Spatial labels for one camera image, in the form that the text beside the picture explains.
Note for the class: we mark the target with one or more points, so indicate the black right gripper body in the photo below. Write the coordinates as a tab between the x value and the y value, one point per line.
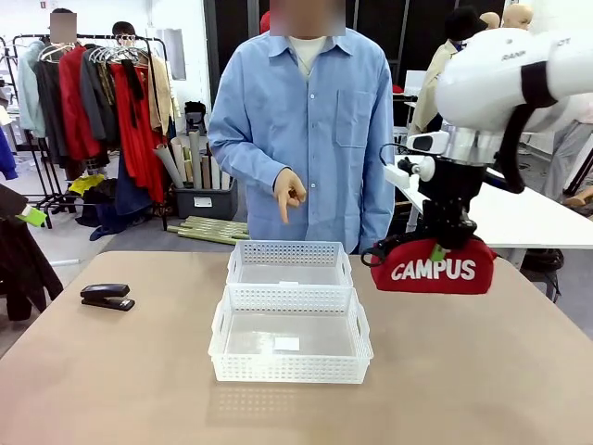
451	204

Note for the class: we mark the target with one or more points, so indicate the red Campus zip pouch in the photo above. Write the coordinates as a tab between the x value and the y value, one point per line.
431	273

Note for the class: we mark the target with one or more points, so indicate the black stapler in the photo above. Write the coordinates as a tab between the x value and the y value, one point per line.
106	294

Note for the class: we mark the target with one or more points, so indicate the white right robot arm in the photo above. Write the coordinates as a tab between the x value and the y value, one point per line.
491	79

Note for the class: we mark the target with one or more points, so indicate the person's left forearm blue sleeve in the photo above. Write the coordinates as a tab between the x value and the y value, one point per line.
377	208

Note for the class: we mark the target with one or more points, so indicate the person's right forearm blue sleeve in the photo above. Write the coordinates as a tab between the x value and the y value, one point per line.
241	162

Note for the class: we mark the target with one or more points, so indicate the person's right hand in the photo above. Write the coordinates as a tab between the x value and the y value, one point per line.
289	190

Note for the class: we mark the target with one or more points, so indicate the blue garment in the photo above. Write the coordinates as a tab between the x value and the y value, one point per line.
6	157

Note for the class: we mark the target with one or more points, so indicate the black jacket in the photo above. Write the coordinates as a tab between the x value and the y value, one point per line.
23	269

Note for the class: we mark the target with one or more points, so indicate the white table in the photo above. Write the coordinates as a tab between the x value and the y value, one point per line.
519	218

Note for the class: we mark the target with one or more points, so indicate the yellow garment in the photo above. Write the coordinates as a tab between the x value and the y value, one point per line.
88	184

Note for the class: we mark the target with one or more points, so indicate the dark brown garment on hanger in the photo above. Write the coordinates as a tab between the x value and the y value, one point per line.
48	116

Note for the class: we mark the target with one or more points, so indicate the dark blue jeans heap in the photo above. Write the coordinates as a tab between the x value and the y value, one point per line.
125	208

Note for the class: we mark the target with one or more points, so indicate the black bag under table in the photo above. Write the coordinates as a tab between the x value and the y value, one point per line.
546	259

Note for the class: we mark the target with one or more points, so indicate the mannequin in beige trench coat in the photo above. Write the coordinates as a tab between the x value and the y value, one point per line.
428	92

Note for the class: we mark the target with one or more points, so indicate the pale blue jacket on hanger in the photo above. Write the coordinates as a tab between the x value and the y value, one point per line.
28	92

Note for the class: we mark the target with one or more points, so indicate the red jacket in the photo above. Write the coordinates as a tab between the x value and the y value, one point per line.
76	106

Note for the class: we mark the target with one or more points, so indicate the grey jacket on hanger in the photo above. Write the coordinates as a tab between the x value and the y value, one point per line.
99	102

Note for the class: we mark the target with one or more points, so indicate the long red dress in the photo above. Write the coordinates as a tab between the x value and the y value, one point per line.
139	139

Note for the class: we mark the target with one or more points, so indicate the white perforated plastic basket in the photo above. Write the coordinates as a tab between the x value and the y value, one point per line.
289	252
289	368

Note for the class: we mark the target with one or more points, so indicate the grey paper roll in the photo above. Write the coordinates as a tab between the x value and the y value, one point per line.
167	167

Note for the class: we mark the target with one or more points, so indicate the person in blue shirt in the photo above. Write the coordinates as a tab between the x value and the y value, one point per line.
315	130

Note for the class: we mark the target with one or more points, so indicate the beige cardboard tube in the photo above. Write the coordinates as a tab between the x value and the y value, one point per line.
180	157

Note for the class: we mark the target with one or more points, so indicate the beige coat on hanger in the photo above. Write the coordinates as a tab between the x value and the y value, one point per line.
160	92

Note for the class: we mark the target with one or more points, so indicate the black bucket hat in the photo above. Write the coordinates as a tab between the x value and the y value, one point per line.
461	23

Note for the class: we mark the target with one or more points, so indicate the tall grey cardboard tube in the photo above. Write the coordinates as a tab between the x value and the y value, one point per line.
194	157

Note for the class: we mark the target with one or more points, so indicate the green patterned roll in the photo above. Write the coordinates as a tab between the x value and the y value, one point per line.
204	235
218	225

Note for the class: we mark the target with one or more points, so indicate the background person behind rack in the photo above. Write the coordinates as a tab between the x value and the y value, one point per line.
62	28

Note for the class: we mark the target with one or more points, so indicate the grey storage bin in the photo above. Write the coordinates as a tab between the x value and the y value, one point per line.
208	204

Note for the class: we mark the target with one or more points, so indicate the mannequin in navy top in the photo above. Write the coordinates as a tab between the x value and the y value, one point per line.
516	16

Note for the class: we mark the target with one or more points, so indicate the person in black t-shirt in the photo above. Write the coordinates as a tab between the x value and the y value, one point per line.
124	33

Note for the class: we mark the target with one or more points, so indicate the black metal clothes rack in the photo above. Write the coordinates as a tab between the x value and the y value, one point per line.
139	37

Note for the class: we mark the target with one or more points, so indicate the red hooded head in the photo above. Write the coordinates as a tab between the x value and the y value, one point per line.
265	22

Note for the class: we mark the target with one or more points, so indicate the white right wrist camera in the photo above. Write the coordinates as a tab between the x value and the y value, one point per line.
403	174

